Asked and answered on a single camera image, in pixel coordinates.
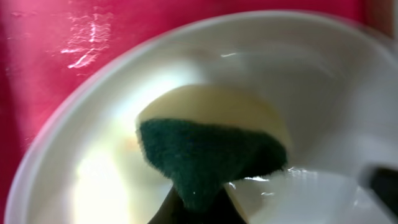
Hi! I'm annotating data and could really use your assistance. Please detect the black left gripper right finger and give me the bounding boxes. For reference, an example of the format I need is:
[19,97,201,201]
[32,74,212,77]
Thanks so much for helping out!
[203,189,246,224]

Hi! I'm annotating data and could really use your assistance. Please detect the green and yellow sponge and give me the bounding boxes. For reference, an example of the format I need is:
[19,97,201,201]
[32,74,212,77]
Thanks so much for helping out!
[137,85,292,212]

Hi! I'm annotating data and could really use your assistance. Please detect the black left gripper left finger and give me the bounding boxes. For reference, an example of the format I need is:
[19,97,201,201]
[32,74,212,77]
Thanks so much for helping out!
[148,187,189,224]

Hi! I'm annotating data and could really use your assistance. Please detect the red plastic tray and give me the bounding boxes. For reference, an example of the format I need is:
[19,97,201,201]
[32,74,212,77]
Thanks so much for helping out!
[0,0,368,215]

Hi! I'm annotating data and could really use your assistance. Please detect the white plate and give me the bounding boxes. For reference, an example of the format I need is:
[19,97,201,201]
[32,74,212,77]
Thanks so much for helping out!
[4,11,397,223]

